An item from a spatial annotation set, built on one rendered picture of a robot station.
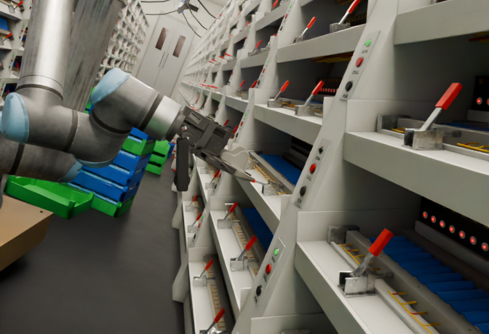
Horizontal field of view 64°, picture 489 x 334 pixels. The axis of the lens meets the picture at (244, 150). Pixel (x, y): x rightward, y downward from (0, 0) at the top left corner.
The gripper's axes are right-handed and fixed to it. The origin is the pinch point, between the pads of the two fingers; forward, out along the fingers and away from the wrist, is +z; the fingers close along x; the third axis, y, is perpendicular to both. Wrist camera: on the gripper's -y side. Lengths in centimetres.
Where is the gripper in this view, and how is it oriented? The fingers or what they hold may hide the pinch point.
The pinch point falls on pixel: (245, 177)
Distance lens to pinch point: 89.6
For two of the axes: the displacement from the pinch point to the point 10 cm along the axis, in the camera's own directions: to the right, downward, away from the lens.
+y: 5.2, -8.5, -0.6
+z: 8.3, 4.9, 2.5
